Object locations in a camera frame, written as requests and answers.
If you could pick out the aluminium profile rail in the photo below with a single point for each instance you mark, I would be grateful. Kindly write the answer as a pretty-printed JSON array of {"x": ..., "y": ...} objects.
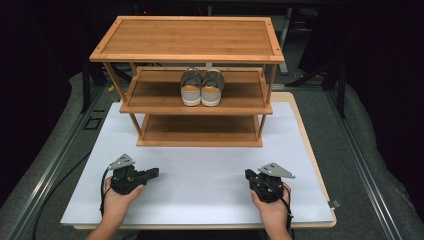
[
  {"x": 53, "y": 166},
  {"x": 363, "y": 166}
]

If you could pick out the black square floor frame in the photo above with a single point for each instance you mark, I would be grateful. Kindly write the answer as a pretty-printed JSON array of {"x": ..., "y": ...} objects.
[{"x": 92, "y": 123}]

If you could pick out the person's left hand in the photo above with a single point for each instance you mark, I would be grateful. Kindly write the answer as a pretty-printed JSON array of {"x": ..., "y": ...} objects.
[{"x": 118, "y": 201}]

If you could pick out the small metal clip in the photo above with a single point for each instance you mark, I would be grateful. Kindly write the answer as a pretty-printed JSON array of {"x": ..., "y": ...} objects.
[{"x": 334, "y": 204}]

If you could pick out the person's right hand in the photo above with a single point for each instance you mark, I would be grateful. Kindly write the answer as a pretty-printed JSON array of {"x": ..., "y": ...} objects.
[{"x": 273, "y": 211}]

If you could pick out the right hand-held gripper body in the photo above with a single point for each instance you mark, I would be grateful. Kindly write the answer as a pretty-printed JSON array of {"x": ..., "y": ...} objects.
[{"x": 270, "y": 185}]

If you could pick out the white metal stand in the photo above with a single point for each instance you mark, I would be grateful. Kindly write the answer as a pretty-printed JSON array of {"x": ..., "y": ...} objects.
[{"x": 284, "y": 43}]

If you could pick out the wooden shoe rack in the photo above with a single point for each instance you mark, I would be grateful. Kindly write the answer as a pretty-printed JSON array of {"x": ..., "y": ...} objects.
[{"x": 186, "y": 36}]

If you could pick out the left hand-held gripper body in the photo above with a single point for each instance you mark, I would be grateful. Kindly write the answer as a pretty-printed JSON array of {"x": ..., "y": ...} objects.
[{"x": 125, "y": 180}]

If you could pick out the grey canvas shoe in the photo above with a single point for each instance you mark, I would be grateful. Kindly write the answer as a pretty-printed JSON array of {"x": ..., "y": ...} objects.
[
  {"x": 210, "y": 95},
  {"x": 191, "y": 95}
]

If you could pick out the white table sheet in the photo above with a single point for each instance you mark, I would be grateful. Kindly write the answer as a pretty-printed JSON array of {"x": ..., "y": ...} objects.
[{"x": 200, "y": 186}]

